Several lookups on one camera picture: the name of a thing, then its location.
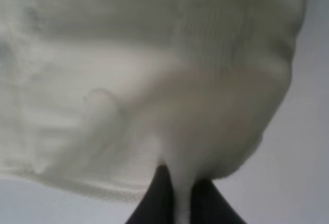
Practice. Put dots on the cream white terry towel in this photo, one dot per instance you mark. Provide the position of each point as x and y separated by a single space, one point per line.
97 94

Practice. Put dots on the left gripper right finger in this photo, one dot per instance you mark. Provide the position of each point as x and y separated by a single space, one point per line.
208 206

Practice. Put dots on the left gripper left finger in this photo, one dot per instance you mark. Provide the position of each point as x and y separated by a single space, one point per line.
157 205

